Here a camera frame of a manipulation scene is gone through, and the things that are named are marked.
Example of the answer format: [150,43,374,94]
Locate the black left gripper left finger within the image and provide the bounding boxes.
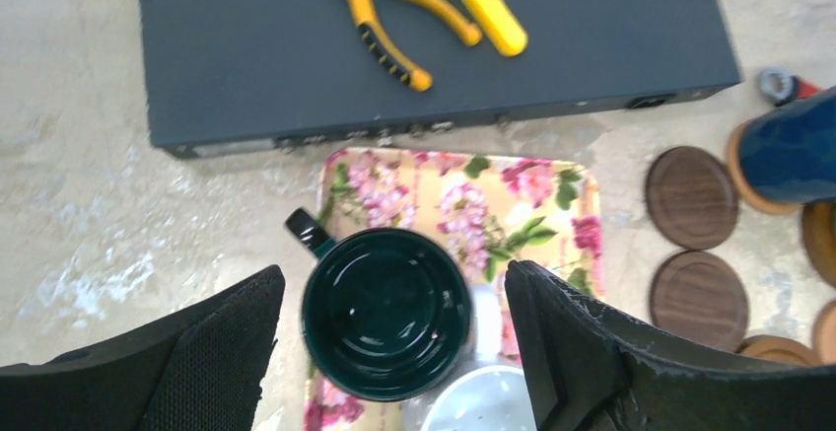
[1,265,285,430]

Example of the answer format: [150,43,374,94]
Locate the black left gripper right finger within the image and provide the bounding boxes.
[505,260,835,431]

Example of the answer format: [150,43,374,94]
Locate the white mug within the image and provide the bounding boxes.
[401,285,536,431]

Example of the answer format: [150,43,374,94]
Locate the glossy brown ringed coaster front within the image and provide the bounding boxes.
[736,334,822,367]

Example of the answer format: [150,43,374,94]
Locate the glossy brown ringed coaster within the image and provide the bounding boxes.
[736,334,822,367]
[801,202,835,287]

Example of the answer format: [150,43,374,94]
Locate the dark green mug back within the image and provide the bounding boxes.
[285,208,474,402]

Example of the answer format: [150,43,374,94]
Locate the navy blue mug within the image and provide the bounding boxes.
[739,87,835,204]

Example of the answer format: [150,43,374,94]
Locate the dark walnut coaster middle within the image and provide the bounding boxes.
[649,251,750,352]

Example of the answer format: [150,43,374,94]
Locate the dark walnut coaster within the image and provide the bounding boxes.
[649,251,750,352]
[645,146,739,251]

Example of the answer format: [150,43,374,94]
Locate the dark walnut coaster back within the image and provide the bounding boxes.
[645,146,739,251]

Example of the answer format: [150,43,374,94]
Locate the light orange coaster front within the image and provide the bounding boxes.
[811,300,836,364]

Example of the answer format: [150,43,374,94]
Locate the light orange coaster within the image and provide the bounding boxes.
[726,119,801,216]
[811,300,836,364]

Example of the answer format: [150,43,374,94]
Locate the light orange coaster back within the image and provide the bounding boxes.
[726,119,801,216]

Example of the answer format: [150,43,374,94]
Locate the dark grey network switch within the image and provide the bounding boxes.
[139,0,741,159]

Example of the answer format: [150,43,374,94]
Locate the red handled adjustable wrench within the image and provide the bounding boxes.
[757,67,822,108]

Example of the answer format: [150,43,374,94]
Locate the yellow handled screwdriver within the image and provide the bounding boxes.
[461,0,528,57]

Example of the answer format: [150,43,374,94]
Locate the yellow handled pliers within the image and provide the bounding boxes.
[312,0,484,94]

